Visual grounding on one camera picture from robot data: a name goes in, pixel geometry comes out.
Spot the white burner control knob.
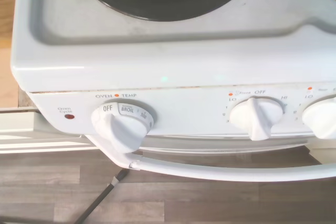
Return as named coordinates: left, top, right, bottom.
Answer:
left=229, top=97, right=286, bottom=141
left=301, top=97, right=336, bottom=140

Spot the white electric stove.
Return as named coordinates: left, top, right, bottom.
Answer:
left=10, top=0, right=336, bottom=183

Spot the white oven temperature knob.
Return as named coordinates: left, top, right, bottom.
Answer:
left=90, top=100, right=158, bottom=154

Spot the white base cabinet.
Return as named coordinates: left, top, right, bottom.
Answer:
left=0, top=106, right=93, bottom=157

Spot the white oven door handle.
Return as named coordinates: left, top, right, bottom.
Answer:
left=83, top=133, right=336, bottom=183

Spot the black cable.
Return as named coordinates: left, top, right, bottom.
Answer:
left=75, top=168, right=130, bottom=224

